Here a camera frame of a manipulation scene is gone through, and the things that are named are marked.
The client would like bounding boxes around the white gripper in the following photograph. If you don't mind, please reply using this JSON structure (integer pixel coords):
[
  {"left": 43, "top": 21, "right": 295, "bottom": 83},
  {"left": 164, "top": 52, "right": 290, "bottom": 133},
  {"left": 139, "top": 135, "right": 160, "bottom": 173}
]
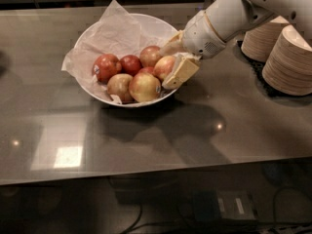
[{"left": 159, "top": 11, "right": 226, "bottom": 90}]

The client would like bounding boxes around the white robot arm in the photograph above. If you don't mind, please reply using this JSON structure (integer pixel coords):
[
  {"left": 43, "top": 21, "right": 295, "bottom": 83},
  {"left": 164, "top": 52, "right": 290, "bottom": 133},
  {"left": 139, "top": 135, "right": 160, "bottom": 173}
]
[{"left": 160, "top": 0, "right": 312, "bottom": 90}]

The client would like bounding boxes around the red yellow apple back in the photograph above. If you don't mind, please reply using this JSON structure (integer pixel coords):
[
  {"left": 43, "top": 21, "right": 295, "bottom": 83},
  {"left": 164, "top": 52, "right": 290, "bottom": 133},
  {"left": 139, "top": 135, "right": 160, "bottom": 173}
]
[{"left": 139, "top": 46, "right": 162, "bottom": 67}]

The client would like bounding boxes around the small red apple middle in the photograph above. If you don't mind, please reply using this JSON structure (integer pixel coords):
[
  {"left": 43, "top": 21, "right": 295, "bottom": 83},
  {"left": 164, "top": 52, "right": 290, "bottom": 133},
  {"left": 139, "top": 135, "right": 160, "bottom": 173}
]
[{"left": 138, "top": 66, "right": 154, "bottom": 74}]

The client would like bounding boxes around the yellow red apple front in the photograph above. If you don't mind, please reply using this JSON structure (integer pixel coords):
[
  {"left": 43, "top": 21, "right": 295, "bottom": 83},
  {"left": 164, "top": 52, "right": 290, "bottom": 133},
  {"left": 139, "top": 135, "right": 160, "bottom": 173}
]
[{"left": 129, "top": 72, "right": 161, "bottom": 102}]

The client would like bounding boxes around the dark red apple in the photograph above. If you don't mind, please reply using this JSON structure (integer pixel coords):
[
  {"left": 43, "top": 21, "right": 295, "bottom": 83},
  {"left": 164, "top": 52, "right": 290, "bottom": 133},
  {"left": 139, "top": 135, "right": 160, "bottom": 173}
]
[{"left": 120, "top": 55, "right": 142, "bottom": 76}]

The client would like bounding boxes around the white bowl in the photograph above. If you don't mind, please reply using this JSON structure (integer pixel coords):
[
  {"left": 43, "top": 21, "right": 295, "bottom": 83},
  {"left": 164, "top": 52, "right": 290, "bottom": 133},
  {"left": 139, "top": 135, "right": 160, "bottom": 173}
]
[{"left": 73, "top": 13, "right": 183, "bottom": 108}]

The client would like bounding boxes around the pale apple front left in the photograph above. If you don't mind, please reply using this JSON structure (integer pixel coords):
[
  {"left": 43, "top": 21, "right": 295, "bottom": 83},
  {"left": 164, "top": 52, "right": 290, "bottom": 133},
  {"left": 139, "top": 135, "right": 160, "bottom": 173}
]
[{"left": 106, "top": 73, "right": 134, "bottom": 103}]

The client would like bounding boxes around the red apple far left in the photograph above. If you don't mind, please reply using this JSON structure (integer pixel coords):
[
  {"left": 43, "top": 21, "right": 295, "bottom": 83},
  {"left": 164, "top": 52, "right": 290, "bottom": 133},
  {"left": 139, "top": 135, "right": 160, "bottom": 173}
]
[{"left": 92, "top": 54, "right": 122, "bottom": 83}]

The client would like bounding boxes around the white tissue paper liner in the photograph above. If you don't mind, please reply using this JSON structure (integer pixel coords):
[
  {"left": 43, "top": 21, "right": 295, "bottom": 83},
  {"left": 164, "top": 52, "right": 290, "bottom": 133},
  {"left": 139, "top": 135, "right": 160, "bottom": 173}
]
[{"left": 60, "top": 0, "right": 179, "bottom": 105}]

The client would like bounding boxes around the paper plate stack back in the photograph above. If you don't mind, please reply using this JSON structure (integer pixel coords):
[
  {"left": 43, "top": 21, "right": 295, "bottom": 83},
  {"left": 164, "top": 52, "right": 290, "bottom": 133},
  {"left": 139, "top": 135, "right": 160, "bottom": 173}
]
[{"left": 241, "top": 17, "right": 289, "bottom": 62}]

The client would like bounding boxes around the paper plate stack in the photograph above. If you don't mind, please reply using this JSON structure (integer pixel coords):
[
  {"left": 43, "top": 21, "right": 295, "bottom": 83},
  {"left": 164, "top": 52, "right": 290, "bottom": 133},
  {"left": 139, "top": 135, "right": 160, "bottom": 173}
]
[
  {"left": 262, "top": 25, "right": 312, "bottom": 96},
  {"left": 241, "top": 17, "right": 289, "bottom": 62}
]

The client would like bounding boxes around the black tray mat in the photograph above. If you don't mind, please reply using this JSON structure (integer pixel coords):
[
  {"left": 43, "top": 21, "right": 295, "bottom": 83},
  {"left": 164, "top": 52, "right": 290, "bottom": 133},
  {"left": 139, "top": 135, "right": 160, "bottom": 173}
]
[{"left": 237, "top": 40, "right": 312, "bottom": 99}]

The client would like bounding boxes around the paper plate stack front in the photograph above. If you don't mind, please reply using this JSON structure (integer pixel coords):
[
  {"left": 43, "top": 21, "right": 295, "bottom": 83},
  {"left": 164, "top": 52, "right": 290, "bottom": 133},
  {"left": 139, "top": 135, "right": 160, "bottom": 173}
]
[{"left": 262, "top": 25, "right": 312, "bottom": 96}]

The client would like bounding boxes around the dark box under table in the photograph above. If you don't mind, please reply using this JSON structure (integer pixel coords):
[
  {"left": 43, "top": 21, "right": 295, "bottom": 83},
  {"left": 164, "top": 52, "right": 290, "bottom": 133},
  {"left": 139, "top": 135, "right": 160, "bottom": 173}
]
[{"left": 192, "top": 190, "right": 258, "bottom": 223}]

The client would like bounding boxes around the black cable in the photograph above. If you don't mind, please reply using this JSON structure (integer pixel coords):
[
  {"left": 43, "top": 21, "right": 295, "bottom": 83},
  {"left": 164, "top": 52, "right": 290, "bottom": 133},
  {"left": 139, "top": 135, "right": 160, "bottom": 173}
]
[{"left": 118, "top": 202, "right": 144, "bottom": 234}]

